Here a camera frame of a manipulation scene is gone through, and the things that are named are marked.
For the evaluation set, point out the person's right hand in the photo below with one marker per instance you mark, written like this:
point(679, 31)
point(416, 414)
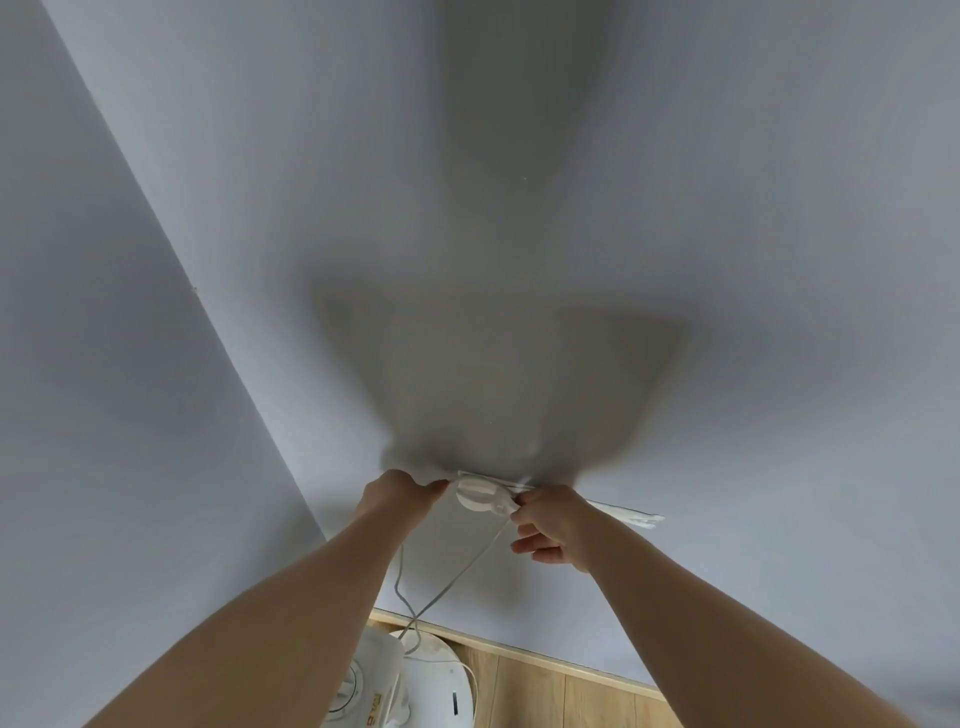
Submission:
point(566, 521)

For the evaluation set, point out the person's left hand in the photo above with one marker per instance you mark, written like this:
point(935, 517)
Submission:
point(394, 496)

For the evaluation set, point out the person's left fingers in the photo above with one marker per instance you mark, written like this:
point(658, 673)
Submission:
point(435, 490)

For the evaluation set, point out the person's right fingers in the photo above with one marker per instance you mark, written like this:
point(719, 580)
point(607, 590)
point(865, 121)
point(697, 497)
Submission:
point(536, 541)

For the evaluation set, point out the white round power plug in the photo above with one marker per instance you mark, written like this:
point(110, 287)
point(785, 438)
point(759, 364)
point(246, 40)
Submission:
point(480, 496)

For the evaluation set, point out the person's right forearm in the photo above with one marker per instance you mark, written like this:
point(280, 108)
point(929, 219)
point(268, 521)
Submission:
point(720, 637)

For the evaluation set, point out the person's left forearm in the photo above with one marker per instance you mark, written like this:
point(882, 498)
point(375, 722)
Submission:
point(300, 622)

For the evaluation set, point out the wooden baseboard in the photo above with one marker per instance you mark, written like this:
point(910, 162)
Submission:
point(525, 658)

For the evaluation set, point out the white round appliance base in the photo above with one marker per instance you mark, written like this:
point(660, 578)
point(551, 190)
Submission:
point(442, 686)

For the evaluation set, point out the white electric appliance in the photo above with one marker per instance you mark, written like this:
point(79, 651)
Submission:
point(371, 686)

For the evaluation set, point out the white wall socket strip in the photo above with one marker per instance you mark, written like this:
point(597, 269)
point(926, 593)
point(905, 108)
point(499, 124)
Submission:
point(626, 514)

